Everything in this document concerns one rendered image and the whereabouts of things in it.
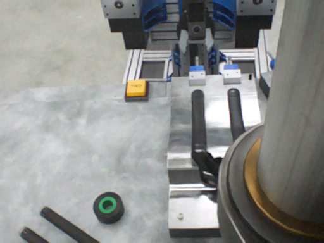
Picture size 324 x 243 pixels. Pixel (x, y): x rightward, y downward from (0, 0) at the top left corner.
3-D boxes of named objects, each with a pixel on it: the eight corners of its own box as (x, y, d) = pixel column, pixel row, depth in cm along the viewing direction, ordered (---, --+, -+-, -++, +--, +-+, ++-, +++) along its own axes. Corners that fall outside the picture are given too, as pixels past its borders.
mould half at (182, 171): (173, 95, 129) (170, 66, 118) (250, 92, 126) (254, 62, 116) (170, 238, 97) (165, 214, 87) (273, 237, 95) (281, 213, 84)
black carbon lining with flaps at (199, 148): (190, 94, 119) (189, 72, 112) (242, 92, 117) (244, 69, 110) (192, 192, 97) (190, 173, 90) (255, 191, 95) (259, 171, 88)
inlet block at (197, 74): (189, 64, 129) (188, 51, 125) (204, 63, 128) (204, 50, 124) (190, 92, 121) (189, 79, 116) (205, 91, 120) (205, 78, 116)
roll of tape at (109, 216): (93, 224, 101) (90, 219, 99) (97, 198, 106) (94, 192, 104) (123, 223, 101) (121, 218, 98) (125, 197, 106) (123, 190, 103)
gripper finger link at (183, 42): (185, 43, 115) (192, 18, 108) (185, 56, 111) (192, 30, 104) (174, 41, 115) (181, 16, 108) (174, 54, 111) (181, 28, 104)
